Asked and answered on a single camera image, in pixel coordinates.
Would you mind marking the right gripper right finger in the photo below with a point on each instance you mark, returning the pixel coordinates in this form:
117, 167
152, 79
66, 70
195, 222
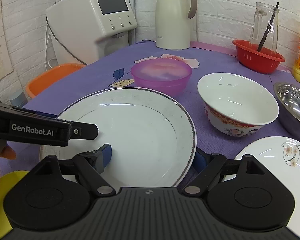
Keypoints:
209, 167

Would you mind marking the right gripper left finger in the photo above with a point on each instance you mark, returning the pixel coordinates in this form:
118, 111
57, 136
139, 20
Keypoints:
90, 165

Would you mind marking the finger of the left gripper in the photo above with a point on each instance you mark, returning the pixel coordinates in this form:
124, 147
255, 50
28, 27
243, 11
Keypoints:
83, 131

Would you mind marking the white plate dark rim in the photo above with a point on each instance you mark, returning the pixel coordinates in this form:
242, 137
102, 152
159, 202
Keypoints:
152, 136

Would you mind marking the red patterned ceramic bowl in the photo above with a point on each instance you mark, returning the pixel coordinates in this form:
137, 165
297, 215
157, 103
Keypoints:
235, 105

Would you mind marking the large white floral plate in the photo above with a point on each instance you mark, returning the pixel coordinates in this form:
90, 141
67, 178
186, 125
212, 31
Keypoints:
281, 156

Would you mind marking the purple plastic bowl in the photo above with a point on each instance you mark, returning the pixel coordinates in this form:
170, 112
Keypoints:
168, 76

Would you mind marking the stainless steel bowl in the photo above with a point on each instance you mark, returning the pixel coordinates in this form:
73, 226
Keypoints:
288, 97

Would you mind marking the yellow plastic plate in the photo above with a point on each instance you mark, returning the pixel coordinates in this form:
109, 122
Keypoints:
7, 182

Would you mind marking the grey blue cup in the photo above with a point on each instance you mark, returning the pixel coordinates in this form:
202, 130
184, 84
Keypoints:
18, 98

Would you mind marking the orange plastic basin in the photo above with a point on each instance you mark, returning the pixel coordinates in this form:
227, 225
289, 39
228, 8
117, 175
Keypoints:
45, 80

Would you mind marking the white water dispenser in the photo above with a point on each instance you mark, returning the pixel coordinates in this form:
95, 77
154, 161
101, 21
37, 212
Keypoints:
84, 31

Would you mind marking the red plastic basket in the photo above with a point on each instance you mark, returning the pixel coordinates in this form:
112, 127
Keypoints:
265, 61

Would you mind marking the black stirring stick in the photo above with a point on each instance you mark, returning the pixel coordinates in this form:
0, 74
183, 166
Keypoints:
269, 25

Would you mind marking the white thermos jug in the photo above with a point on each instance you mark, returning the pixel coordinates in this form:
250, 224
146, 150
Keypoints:
173, 23

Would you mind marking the glass pitcher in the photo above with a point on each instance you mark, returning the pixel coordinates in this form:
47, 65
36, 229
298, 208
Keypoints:
262, 16

